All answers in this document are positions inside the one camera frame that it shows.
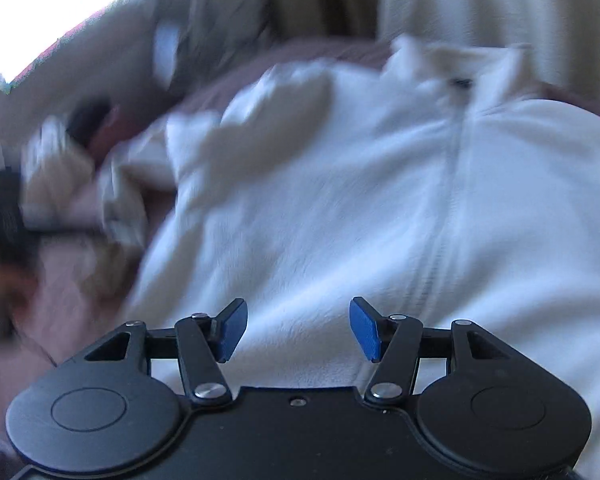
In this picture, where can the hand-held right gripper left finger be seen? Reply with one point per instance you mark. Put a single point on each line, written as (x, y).
(231, 330)

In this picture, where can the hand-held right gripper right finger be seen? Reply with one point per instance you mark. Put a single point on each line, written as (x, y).
(367, 330)

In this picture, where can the white fleece jacket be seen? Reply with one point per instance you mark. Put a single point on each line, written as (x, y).
(360, 200)

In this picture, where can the cream printed cloth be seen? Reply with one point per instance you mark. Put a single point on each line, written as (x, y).
(55, 185)

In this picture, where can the black crumpled garment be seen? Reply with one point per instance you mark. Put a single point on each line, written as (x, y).
(87, 122)

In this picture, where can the bright window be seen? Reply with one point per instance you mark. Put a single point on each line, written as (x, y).
(55, 5)

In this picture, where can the grey plastic bag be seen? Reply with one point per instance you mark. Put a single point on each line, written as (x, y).
(215, 20)

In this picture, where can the white hanging cloth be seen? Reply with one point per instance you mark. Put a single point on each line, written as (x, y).
(505, 5)

